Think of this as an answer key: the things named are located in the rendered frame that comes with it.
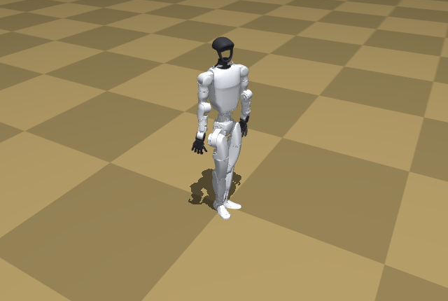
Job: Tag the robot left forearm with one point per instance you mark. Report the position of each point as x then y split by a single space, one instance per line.
245 109

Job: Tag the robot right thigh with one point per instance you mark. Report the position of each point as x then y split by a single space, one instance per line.
220 153

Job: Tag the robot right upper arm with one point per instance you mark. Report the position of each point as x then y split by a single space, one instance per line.
204 80

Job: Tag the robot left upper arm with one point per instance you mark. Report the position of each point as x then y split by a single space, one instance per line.
245 94

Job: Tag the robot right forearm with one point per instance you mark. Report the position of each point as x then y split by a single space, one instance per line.
202 122

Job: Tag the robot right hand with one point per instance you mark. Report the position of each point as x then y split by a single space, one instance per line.
199 145

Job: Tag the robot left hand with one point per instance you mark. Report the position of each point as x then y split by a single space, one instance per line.
243 126

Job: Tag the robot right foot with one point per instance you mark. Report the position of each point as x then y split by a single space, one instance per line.
222 211

